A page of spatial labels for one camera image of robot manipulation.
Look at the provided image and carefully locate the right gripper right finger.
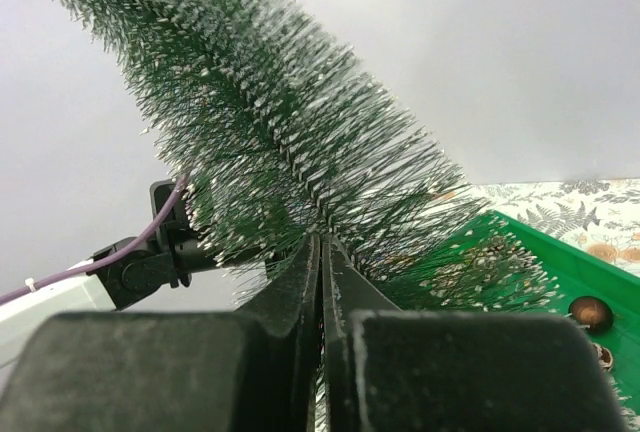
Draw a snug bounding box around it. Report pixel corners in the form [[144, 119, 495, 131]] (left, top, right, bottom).
[[322, 237, 626, 431]]

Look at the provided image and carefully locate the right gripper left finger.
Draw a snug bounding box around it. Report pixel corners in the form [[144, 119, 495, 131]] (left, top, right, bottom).
[[1, 236, 321, 431]]

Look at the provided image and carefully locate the green plastic tray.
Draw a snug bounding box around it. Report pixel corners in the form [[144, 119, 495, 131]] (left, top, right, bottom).
[[379, 209, 640, 432]]

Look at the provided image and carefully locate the small frosted christmas tree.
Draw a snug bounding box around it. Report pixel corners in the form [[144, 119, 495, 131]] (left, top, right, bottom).
[[58, 0, 558, 312]]

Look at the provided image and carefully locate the dark brown ball ornament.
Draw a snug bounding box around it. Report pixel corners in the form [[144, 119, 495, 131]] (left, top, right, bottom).
[[568, 296, 614, 335]]

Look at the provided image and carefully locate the gold pine cone ornament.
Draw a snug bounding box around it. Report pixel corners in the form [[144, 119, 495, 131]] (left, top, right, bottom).
[[591, 342, 614, 372]]

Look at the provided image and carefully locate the floral patterned table mat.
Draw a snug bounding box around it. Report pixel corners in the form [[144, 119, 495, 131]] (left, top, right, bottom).
[[473, 179, 639, 276]]

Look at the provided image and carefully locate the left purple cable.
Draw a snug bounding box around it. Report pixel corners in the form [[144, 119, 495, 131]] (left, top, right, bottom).
[[0, 174, 194, 306]]

